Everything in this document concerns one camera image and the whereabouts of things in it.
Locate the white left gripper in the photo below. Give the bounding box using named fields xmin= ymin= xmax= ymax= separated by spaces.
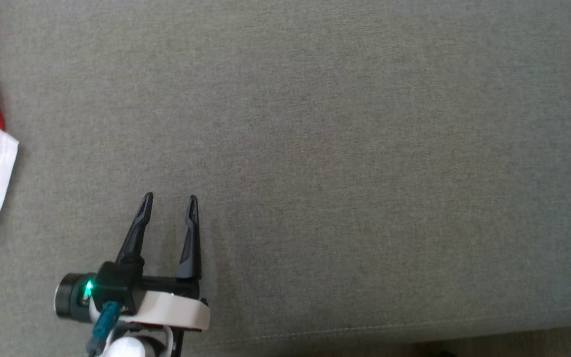
xmin=55 ymin=192 xmax=211 ymax=332

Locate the large grey sofa seat cushion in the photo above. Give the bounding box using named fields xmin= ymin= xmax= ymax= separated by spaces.
xmin=0 ymin=0 xmax=571 ymax=357

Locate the teal plug left camera cable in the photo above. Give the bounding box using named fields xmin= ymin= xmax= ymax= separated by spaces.
xmin=86 ymin=301 xmax=121 ymax=357

